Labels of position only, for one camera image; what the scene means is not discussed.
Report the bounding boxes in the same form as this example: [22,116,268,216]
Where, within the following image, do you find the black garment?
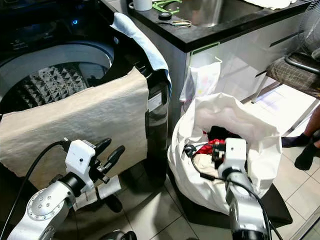
[205,125,243,142]

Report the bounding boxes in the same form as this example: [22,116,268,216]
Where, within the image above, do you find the chair with plaid cushion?
[265,50,320,98]

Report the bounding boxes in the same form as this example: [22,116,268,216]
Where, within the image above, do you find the green plastic hanger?
[151,0,182,15]

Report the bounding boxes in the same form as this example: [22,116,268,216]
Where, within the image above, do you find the white cylindrical container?
[131,0,153,12]

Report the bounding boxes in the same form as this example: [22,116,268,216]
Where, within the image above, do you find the black top-load washing machine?
[0,0,173,201]

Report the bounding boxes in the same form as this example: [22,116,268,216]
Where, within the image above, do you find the white cloth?
[245,0,298,11]

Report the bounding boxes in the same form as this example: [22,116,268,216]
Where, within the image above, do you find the red garment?
[195,139,226,156]

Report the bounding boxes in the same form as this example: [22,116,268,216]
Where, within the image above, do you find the light blue cloth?
[111,12,173,86]

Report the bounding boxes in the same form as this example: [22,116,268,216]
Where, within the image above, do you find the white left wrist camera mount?
[64,140,97,177]

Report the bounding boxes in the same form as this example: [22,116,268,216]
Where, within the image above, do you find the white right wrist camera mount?
[224,138,247,173]

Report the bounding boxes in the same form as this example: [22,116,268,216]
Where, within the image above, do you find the grey electric fan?
[296,6,320,56]

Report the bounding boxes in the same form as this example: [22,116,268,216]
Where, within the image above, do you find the black robot foot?
[99,230,137,240]

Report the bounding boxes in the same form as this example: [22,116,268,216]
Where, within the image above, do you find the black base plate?
[167,170,293,230]

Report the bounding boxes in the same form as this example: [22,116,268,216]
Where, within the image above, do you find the steel sink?
[175,0,281,28]

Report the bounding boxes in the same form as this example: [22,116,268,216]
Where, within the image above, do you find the white cabinet with black countertop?
[100,0,313,136]

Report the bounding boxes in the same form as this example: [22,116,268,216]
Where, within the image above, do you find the beige towel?
[0,66,150,190]

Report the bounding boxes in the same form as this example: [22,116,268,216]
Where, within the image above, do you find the white fabric laundry bag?
[167,92,283,216]

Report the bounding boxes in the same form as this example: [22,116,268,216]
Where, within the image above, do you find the metal scissors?
[157,19,193,28]

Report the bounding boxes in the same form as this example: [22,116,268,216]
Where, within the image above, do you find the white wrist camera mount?
[224,138,247,173]
[64,140,97,177]

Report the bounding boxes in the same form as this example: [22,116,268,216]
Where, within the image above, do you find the cream garment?
[192,154,223,181]

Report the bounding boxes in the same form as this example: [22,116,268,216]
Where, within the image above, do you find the white plastic bag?
[180,52,222,106]

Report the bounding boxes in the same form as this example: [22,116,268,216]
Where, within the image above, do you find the green wire hook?
[187,41,223,63]

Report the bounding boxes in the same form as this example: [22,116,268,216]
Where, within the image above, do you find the person's foot in black sock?
[281,134,308,148]
[294,142,320,172]

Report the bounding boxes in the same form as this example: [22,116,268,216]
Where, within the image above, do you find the steel washer drum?
[7,62,106,114]

